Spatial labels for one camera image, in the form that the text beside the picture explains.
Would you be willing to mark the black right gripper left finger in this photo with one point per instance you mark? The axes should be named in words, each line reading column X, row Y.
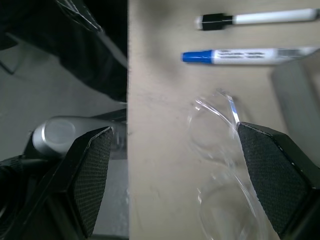
column 75, row 190

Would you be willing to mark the grey robot right leg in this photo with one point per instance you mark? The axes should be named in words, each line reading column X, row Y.
column 55, row 135

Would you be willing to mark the white marker blue cap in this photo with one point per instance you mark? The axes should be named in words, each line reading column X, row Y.
column 197, row 56

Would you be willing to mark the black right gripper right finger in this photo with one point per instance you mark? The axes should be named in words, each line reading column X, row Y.
column 280, row 180

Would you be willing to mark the white marker black cap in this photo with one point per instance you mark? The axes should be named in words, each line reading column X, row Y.
column 217, row 22

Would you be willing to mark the clear plastic glasses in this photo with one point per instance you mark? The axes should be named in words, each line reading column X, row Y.
column 234, row 111

